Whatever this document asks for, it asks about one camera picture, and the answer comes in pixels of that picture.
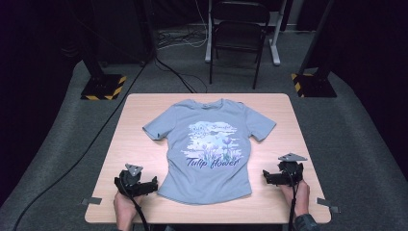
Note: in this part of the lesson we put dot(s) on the black stand with striped base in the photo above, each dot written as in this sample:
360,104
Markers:
316,85
102,86

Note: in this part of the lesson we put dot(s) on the black folding chair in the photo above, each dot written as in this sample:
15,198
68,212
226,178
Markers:
239,35

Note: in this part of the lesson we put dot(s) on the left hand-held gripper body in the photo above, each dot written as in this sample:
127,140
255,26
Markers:
130,184

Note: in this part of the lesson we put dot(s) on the black cabinet on casters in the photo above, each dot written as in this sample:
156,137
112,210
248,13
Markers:
122,32

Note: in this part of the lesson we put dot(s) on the white desk frame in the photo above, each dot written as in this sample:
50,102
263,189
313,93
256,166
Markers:
208,48

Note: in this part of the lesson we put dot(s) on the dark curtain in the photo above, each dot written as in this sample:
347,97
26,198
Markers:
29,80
375,64

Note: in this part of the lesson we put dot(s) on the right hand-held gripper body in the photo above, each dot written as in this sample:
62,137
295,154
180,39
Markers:
288,173

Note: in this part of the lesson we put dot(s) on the person's left hand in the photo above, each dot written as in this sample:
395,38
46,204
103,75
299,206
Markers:
125,210

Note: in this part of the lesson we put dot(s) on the light blue printed t-shirt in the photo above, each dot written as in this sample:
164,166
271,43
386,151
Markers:
208,179

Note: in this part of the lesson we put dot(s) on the grey tape strip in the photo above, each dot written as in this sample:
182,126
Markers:
91,201
327,204

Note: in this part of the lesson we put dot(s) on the person's right hand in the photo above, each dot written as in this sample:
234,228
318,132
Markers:
301,197

